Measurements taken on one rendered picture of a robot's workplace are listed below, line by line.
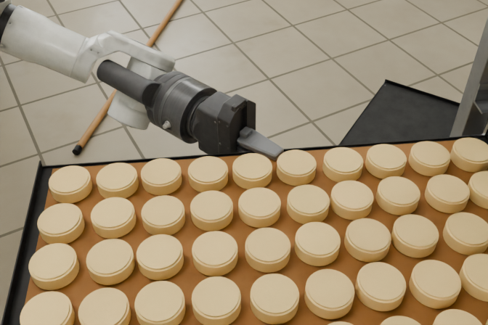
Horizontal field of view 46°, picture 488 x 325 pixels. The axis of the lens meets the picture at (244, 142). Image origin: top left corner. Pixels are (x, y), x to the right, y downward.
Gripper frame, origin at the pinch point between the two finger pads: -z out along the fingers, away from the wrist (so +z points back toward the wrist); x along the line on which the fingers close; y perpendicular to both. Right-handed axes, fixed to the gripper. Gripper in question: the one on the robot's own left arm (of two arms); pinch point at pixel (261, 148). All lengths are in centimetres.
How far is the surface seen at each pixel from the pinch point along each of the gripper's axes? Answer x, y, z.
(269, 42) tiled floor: -81, 125, 91
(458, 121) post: 0.3, 21.6, -18.4
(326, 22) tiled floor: -81, 155, 81
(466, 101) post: 4.0, 21.3, -18.6
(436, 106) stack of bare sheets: -79, 127, 15
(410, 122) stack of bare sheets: -79, 113, 19
